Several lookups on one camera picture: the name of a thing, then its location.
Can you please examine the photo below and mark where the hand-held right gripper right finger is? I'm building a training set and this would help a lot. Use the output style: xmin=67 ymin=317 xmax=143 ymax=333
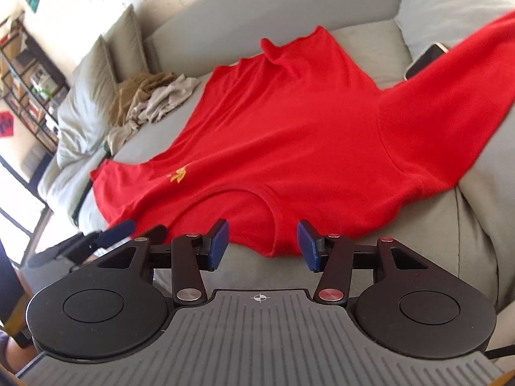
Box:
xmin=296 ymin=220 xmax=429 ymax=305

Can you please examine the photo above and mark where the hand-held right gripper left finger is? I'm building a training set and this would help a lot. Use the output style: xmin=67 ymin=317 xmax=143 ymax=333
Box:
xmin=96 ymin=219 xmax=230 ymax=305

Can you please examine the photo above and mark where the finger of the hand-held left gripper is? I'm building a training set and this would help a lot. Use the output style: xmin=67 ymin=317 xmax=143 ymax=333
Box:
xmin=97 ymin=221 xmax=136 ymax=250
xmin=135 ymin=225 xmax=168 ymax=246

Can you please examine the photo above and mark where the red t-shirt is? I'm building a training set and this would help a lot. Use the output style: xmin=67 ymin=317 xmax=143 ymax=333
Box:
xmin=89 ymin=8 xmax=515 ymax=259

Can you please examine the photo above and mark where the beige crumpled cloth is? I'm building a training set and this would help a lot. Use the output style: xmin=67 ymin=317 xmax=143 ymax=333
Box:
xmin=106 ymin=74 xmax=202 ymax=154

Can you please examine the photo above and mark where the olive grey back cushion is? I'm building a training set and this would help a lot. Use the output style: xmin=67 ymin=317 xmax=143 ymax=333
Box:
xmin=102 ymin=4 xmax=162 ymax=86
xmin=55 ymin=34 xmax=122 ymax=170

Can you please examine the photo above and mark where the tan crumpled cloth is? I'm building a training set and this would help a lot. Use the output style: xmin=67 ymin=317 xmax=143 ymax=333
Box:
xmin=108 ymin=71 xmax=178 ymax=130

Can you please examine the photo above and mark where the black metal bookshelf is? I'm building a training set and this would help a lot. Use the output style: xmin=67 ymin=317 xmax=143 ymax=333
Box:
xmin=0 ymin=10 xmax=71 ymax=158

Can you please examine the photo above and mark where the white smartphone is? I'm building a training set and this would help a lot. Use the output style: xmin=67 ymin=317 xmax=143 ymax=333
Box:
xmin=404 ymin=42 xmax=450 ymax=81

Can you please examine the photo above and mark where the grey sofa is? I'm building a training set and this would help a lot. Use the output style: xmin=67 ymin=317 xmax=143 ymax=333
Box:
xmin=16 ymin=0 xmax=515 ymax=371

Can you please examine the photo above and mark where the light grey side cushion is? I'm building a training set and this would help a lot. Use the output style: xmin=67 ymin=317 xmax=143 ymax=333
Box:
xmin=395 ymin=0 xmax=515 ymax=74

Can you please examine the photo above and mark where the red paper wall decoration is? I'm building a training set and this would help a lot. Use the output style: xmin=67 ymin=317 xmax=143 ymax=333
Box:
xmin=0 ymin=108 xmax=15 ymax=140

